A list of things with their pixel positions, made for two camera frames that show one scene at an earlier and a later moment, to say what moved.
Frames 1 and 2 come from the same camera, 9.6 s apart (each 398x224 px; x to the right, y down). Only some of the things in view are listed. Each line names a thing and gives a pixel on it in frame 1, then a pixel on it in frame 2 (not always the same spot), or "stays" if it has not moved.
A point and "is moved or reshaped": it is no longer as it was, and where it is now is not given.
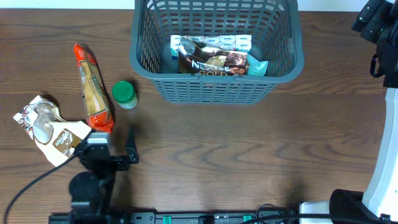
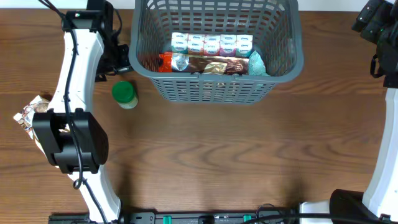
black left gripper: x=111 y=160 to x=121 y=58
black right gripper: x=368 y=19 stays
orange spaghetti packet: x=97 y=106 to x=165 y=62
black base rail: x=168 y=218 stays
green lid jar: x=125 y=94 stays
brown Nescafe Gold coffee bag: x=194 y=58 is moved or reshaped
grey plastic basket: x=277 y=37 stays
